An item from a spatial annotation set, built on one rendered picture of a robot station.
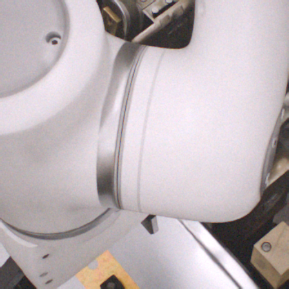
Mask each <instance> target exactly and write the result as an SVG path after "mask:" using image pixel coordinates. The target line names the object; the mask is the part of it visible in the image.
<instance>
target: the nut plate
mask: <svg viewBox="0 0 289 289"><path fill-rule="evenodd" d="M95 260H96V261H97V262H98V267H97V268H96V269H95V270H91V269H89V267H88V266H86V267H85V268H83V269H82V270H81V271H79V272H78V273H77V274H75V276H76V277H77V279H78V280H79V282H80V283H81V284H82V285H83V286H84V288H85V289H108V288H107V286H108V283H110V282H114V283H115V285H116V286H117V289H140V288H139V287H138V285H137V283H135V282H134V280H133V279H132V278H131V277H130V276H129V275H128V274H127V272H126V271H125V269H124V268H123V267H122V266H121V265H120V264H119V263H118V261H116V260H115V258H114V257H113V255H112V254H111V253H110V252H109V250H106V251H105V252H103V253H102V254H101V255H100V256H99V257H98V258H97V259H95Z"/></svg>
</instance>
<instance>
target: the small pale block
mask: <svg viewBox="0 0 289 289"><path fill-rule="evenodd" d="M250 266H251V267H252V268H253V269H254V277H255V278H256V279H257V281H259V282H260V283H261V284H262V286H263V287H264V289H287V288H288V285H289V227H288V225H287V224H286V223H285V222H284V221H282V222H281V223H279V224H278V225H277V226H276V227H275V228H274V229H272V230H271V231H270V232H268V233H267V234H266V236H264V237H263V238H262V239H260V240H259V241H258V242H257V243H255V244H254V249H253V252H252V258H251V260H250Z"/></svg>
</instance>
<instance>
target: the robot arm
mask: <svg viewBox="0 0 289 289"><path fill-rule="evenodd" d="M288 74H289V0H195V19H194V29H193V33H192V38H191V41H190V43H189V45H188V46H186V47H185V48H182V49H166V48H158V47H153V46H146V45H140V44H137V43H132V42H129V41H124V40H122V39H120V38H117V37H114V36H113V35H112V34H109V33H108V32H106V31H105V28H104V24H103V19H102V15H101V11H100V9H99V6H98V4H97V2H96V0H0V242H1V244H2V245H3V246H4V248H5V250H6V251H7V252H8V254H9V256H10V257H9V258H8V259H7V260H6V261H5V262H4V263H3V265H2V267H0V289H57V288H58V287H59V286H61V285H62V284H64V283H65V282H67V281H68V280H69V279H71V278H72V277H73V276H74V275H75V274H77V273H78V272H79V271H81V270H82V269H83V268H85V267H86V266H88V265H89V264H90V263H91V262H92V261H93V260H95V259H97V258H98V257H99V256H100V255H101V254H102V253H103V252H105V251H106V250H108V249H109V248H110V247H111V246H113V245H114V244H115V243H116V242H117V241H118V240H120V239H121V238H123V237H124V236H125V235H126V234H127V233H128V232H129V231H130V230H132V229H133V228H135V227H136V226H137V225H138V224H139V223H141V224H142V226H143V227H145V228H146V229H147V231H148V232H149V234H150V235H152V234H155V233H156V232H158V231H159V227H158V223H157V215H160V216H164V217H171V218H176V219H184V220H189V221H197V222H209V223H223V222H228V221H233V220H236V219H240V218H242V217H244V215H247V214H249V213H250V212H251V211H252V210H253V209H254V208H255V206H256V204H257V203H258V202H259V201H260V199H261V197H262V195H263V193H264V191H265V189H267V185H268V180H269V177H270V172H271V169H272V166H273V162H274V157H275V152H276V148H277V142H278V137H279V127H280V123H281V120H283V114H284V109H283V105H284V98H285V93H286V87H287V82H288Z"/></svg>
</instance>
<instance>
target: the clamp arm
mask: <svg viewBox="0 0 289 289"><path fill-rule="evenodd" d="M102 19H103V24H104V28H105V31H106V32H108V33H109V34H112V35H113V36H114V37H117V38H120V39H122V40H124V41H129V42H131V41H132V40H133V39H134V38H135V37H137V36H138V35H139V34H140V31H141V29H142V27H143V19H144V12H143V10H142V9H141V7H139V5H138V4H137V2H136V1H135V0H103V6H102Z"/></svg>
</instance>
